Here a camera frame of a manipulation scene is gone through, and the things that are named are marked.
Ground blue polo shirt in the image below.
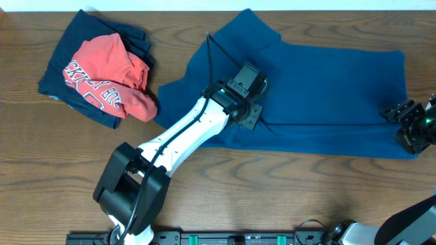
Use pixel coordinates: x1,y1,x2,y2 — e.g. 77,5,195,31
155,10,410,159

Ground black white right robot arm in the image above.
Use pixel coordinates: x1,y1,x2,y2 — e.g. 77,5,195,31
321,95,435,245

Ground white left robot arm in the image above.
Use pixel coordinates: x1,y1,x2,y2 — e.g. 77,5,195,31
93,79,268,244

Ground folded red printed shirt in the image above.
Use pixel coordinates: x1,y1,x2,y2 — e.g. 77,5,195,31
63,33,157,122

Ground folded navy shirt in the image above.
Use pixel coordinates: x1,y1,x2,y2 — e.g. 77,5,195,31
37,10,155,129

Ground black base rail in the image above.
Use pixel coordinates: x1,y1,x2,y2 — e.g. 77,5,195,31
65,230,341,245

